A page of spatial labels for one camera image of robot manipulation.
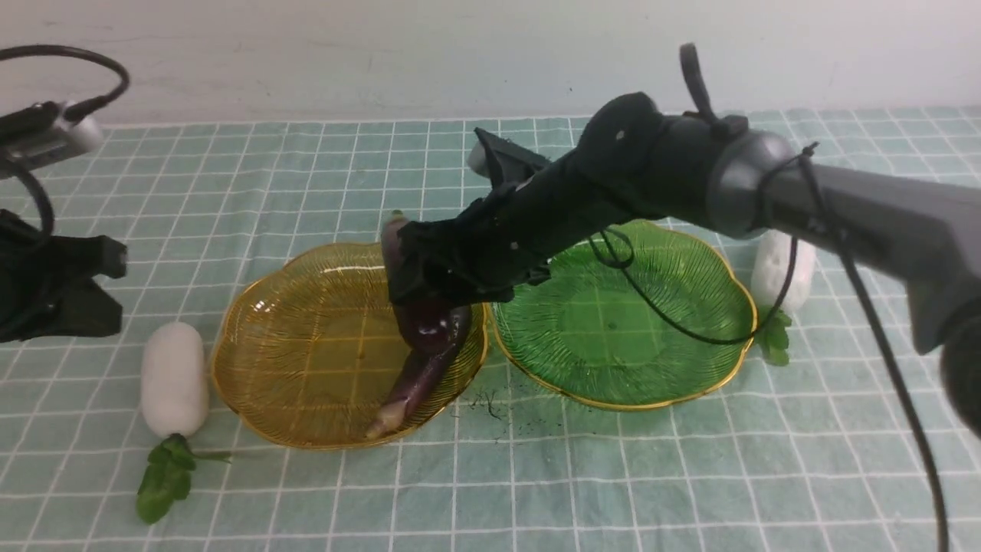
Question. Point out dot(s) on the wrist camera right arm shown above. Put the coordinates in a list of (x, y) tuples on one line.
[(503, 161)]

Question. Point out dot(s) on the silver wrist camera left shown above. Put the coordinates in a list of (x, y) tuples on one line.
[(42, 135)]

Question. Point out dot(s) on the black gripper body left arm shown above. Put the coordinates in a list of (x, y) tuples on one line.
[(51, 291)]

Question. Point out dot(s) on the green plastic plate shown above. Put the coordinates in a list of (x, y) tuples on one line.
[(673, 328)]

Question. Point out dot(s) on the black gripper body right arm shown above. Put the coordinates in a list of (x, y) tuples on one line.
[(498, 242)]

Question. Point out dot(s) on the green checkered tablecloth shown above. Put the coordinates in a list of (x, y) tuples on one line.
[(815, 456)]

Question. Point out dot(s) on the purple eggplant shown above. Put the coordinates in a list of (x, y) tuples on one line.
[(425, 326), (420, 375)]

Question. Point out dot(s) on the amber plastic plate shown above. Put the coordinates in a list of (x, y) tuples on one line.
[(308, 353)]

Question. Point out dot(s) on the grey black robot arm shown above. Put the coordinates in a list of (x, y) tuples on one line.
[(633, 162)]

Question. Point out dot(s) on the white radish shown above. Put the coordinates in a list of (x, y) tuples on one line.
[(174, 402), (779, 291)]

